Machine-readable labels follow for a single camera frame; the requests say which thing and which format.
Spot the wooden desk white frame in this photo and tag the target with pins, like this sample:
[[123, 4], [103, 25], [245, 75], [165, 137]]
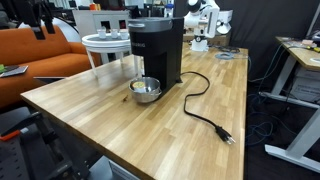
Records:
[[300, 55]]

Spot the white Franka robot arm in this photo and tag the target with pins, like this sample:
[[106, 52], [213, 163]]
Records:
[[203, 20]]

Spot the black perforated mounting board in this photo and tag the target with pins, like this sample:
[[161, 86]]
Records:
[[13, 163]]

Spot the white cabinet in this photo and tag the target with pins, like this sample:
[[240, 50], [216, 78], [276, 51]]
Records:
[[86, 21]]

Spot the black Keurig coffee machine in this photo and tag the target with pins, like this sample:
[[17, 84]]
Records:
[[160, 50]]

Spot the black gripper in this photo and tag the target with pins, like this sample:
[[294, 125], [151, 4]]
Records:
[[30, 8]]

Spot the dark tablet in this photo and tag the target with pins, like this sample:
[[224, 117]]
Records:
[[15, 71]]

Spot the grey box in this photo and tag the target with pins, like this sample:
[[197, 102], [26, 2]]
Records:
[[306, 88]]

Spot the grey tape roll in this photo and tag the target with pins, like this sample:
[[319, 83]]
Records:
[[218, 56]]

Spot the white round tray table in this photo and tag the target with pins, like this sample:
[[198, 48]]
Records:
[[103, 45]]

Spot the orange sofa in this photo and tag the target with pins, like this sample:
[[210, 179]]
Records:
[[40, 60]]

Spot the yellow-lid white coffee pod cup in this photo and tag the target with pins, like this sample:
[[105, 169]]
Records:
[[138, 86]]

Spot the silver metal pot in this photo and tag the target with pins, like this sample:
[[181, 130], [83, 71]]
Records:
[[146, 96]]

